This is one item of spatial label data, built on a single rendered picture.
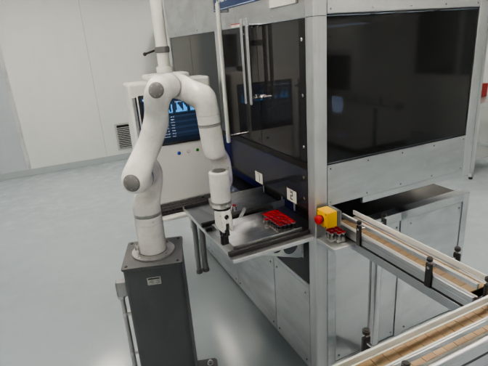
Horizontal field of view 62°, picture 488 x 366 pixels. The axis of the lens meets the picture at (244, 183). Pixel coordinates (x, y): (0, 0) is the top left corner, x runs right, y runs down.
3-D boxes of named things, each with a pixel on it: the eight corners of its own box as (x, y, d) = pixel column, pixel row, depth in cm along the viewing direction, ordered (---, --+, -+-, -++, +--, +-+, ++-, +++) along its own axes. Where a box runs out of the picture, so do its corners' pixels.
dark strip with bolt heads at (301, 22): (303, 205, 188) (298, 19, 162) (308, 208, 184) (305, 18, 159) (301, 205, 188) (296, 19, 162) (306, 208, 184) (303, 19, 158)
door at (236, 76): (228, 130, 255) (219, 30, 236) (263, 144, 215) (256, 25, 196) (227, 131, 255) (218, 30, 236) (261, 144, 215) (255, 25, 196)
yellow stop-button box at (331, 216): (330, 219, 181) (330, 204, 178) (340, 225, 174) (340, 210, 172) (316, 224, 178) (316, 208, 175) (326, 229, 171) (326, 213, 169)
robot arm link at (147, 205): (128, 219, 174) (119, 165, 166) (145, 202, 191) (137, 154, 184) (155, 219, 172) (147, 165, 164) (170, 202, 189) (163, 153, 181)
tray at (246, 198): (262, 191, 243) (261, 186, 242) (285, 205, 220) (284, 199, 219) (208, 204, 230) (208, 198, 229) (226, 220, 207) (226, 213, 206)
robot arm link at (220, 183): (213, 195, 176) (208, 203, 168) (211, 166, 172) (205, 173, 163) (233, 195, 175) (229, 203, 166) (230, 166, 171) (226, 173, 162)
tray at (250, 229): (274, 215, 209) (274, 208, 208) (302, 234, 187) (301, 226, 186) (212, 231, 196) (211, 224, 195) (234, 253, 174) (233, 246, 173)
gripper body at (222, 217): (234, 206, 169) (236, 231, 172) (225, 199, 177) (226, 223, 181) (217, 210, 166) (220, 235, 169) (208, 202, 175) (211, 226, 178)
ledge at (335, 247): (341, 234, 188) (341, 230, 187) (360, 245, 177) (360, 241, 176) (316, 242, 182) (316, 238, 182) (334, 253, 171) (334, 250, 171)
